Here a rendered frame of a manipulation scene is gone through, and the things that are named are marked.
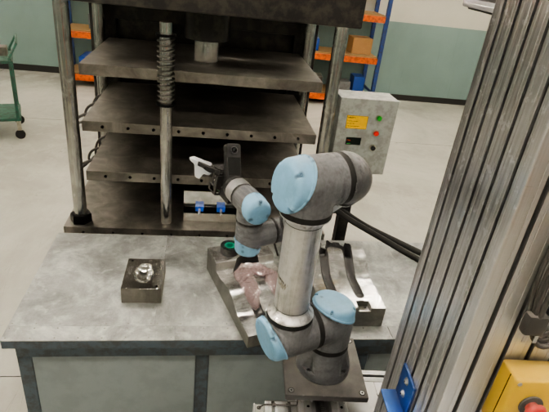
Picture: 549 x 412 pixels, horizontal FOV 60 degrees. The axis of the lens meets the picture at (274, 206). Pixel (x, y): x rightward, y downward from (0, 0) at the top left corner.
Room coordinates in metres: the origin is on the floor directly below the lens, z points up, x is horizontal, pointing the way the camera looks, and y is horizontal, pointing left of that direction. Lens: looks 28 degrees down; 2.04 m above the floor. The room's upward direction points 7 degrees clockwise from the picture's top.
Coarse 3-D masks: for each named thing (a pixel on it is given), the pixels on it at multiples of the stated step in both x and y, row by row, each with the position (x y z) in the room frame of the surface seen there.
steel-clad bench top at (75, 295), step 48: (96, 240) 1.81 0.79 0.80; (144, 240) 1.86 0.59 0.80; (192, 240) 1.91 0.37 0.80; (336, 240) 2.07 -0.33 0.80; (48, 288) 1.45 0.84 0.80; (96, 288) 1.48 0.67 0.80; (192, 288) 1.55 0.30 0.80; (384, 288) 1.71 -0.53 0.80; (48, 336) 1.20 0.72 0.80; (96, 336) 1.23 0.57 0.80; (144, 336) 1.25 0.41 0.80; (192, 336) 1.28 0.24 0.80; (240, 336) 1.31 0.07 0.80; (384, 336) 1.40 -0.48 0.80
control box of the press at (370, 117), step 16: (352, 96) 2.34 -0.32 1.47; (368, 96) 2.38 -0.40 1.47; (384, 96) 2.41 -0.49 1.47; (336, 112) 2.35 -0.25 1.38; (352, 112) 2.31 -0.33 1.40; (368, 112) 2.33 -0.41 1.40; (384, 112) 2.34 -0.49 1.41; (336, 128) 2.31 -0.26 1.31; (352, 128) 2.32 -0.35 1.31; (368, 128) 2.33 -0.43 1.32; (384, 128) 2.35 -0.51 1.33; (336, 144) 2.31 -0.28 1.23; (352, 144) 2.32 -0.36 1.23; (368, 144) 2.33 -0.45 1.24; (384, 144) 2.35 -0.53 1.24; (368, 160) 2.34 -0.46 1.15; (384, 160) 2.35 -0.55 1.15; (336, 224) 2.40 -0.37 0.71
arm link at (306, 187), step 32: (288, 160) 0.90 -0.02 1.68; (320, 160) 0.90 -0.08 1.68; (288, 192) 0.86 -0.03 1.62; (320, 192) 0.86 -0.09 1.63; (352, 192) 0.90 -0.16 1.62; (288, 224) 0.89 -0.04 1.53; (320, 224) 0.87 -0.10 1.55; (288, 256) 0.88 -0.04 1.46; (288, 288) 0.87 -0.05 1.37; (256, 320) 0.92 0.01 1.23; (288, 320) 0.87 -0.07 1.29; (288, 352) 0.85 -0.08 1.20
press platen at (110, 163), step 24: (120, 144) 2.42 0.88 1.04; (144, 144) 2.46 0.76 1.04; (192, 144) 2.55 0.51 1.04; (216, 144) 2.59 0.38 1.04; (240, 144) 2.64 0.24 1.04; (264, 144) 2.69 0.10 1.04; (288, 144) 2.74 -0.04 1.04; (96, 168) 2.07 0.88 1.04; (120, 168) 2.11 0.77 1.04; (144, 168) 2.14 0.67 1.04; (192, 168) 2.21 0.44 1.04; (264, 168) 2.32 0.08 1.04
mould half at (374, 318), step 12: (336, 252) 1.75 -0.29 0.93; (360, 252) 1.77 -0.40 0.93; (336, 264) 1.69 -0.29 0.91; (360, 264) 1.71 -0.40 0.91; (336, 276) 1.63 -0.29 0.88; (360, 276) 1.65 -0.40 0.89; (312, 288) 1.56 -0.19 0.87; (324, 288) 1.54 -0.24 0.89; (336, 288) 1.55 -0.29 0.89; (348, 288) 1.56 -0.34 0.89; (372, 288) 1.58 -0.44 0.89; (360, 300) 1.49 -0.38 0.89; (372, 300) 1.50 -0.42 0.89; (360, 312) 1.44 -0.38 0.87; (372, 312) 1.45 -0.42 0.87; (384, 312) 1.46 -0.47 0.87; (360, 324) 1.44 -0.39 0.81; (372, 324) 1.45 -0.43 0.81
